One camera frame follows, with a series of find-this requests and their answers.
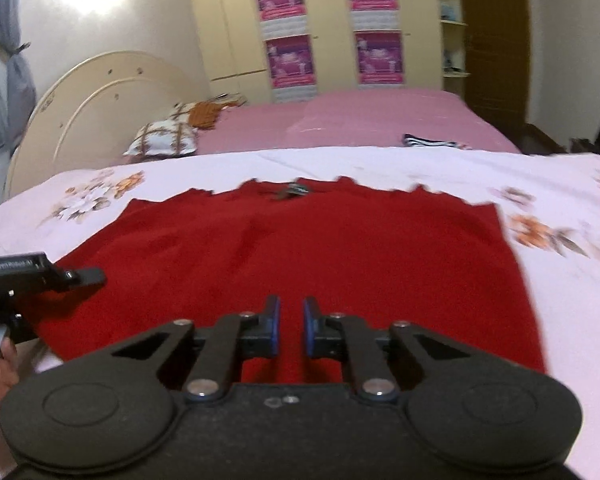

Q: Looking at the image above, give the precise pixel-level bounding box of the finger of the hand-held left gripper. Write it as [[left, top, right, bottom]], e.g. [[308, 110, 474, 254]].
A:
[[72, 268, 106, 289]]

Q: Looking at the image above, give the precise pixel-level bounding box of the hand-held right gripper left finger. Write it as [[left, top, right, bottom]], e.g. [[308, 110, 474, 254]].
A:
[[92, 295, 283, 404]]

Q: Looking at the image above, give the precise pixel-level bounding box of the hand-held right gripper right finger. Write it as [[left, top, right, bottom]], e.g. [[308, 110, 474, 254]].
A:
[[302, 296, 483, 404]]

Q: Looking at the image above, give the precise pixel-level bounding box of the red beaded sweater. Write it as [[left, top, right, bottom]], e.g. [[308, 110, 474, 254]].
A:
[[32, 176, 548, 386]]

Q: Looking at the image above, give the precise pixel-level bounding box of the floral pillow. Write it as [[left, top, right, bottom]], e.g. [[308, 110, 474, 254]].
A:
[[170, 101, 201, 123], [123, 121, 198, 157]]

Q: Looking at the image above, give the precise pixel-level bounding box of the cream round headboard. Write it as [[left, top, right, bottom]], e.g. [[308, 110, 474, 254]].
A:
[[5, 50, 203, 198]]

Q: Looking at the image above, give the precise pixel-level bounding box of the orange knitted cloth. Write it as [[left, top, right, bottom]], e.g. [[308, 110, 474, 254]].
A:
[[189, 101, 231, 131]]

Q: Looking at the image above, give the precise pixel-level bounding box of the grey blue curtain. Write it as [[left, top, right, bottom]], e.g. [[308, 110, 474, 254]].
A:
[[0, 0, 38, 161]]

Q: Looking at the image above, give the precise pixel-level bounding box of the pink bedsheet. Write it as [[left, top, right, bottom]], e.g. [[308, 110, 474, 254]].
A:
[[195, 87, 523, 156]]

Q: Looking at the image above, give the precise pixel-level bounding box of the black white striped cloth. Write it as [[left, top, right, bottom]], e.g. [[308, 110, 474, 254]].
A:
[[402, 133, 473, 151]]

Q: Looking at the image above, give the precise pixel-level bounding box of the white floral quilt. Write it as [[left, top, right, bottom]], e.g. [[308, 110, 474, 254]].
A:
[[0, 146, 600, 480]]

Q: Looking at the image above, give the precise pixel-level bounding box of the cream wardrobe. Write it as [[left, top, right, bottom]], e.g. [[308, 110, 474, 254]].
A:
[[182, 0, 443, 106]]

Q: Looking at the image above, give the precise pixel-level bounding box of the cream corner shelf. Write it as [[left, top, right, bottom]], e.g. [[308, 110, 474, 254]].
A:
[[432, 0, 471, 96]]

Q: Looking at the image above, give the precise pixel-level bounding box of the brown wooden door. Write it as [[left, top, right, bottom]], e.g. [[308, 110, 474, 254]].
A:
[[455, 0, 531, 131]]

